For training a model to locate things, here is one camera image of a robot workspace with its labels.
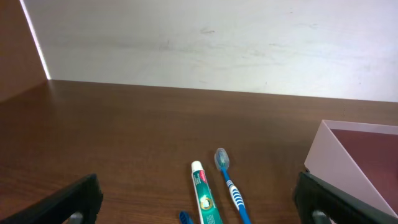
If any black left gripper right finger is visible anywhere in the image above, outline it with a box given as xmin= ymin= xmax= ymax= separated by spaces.
xmin=293 ymin=172 xmax=397 ymax=224

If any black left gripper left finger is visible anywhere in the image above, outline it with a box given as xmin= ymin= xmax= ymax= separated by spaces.
xmin=1 ymin=174 xmax=103 ymax=224

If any white box pink inside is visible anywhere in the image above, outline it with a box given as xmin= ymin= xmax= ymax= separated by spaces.
xmin=304 ymin=120 xmax=397 ymax=217

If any blue white toothbrush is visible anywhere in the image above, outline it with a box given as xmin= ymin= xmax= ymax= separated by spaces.
xmin=215 ymin=148 xmax=251 ymax=224

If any blue pen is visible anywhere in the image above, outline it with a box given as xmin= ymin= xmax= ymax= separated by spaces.
xmin=178 ymin=211 xmax=193 ymax=224

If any green toothpaste tube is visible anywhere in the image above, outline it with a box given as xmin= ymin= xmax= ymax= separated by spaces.
xmin=191 ymin=161 xmax=223 ymax=224

